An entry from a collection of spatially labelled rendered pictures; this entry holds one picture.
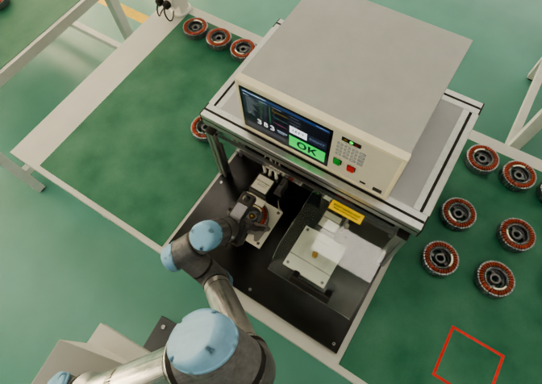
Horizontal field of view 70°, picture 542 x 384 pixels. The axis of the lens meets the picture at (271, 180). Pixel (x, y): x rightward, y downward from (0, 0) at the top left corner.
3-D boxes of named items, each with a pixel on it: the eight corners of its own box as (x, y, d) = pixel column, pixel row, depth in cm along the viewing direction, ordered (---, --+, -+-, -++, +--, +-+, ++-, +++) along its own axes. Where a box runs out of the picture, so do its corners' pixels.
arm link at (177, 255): (184, 285, 109) (214, 268, 106) (155, 263, 103) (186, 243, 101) (186, 265, 115) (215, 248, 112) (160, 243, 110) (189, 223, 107)
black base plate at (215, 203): (335, 354, 117) (336, 353, 115) (169, 244, 134) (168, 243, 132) (401, 227, 133) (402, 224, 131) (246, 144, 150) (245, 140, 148)
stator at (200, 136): (188, 139, 152) (185, 135, 149) (198, 116, 157) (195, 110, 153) (215, 145, 150) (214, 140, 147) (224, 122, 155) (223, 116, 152)
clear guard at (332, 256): (348, 319, 97) (352, 317, 91) (267, 269, 103) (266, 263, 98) (403, 214, 108) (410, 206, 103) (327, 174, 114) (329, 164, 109)
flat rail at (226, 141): (398, 240, 104) (402, 236, 102) (212, 138, 121) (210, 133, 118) (401, 235, 105) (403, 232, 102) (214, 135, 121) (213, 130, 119)
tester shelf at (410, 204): (416, 236, 99) (422, 231, 95) (202, 122, 117) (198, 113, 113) (477, 113, 114) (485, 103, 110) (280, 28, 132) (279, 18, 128)
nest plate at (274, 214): (259, 248, 130) (259, 248, 129) (223, 227, 134) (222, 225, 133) (283, 213, 135) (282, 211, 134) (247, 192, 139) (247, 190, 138)
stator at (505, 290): (468, 265, 127) (473, 262, 123) (502, 260, 127) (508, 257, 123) (480, 300, 122) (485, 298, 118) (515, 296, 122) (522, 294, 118)
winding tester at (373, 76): (385, 201, 98) (407, 161, 80) (243, 126, 110) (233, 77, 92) (444, 93, 112) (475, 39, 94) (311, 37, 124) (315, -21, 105)
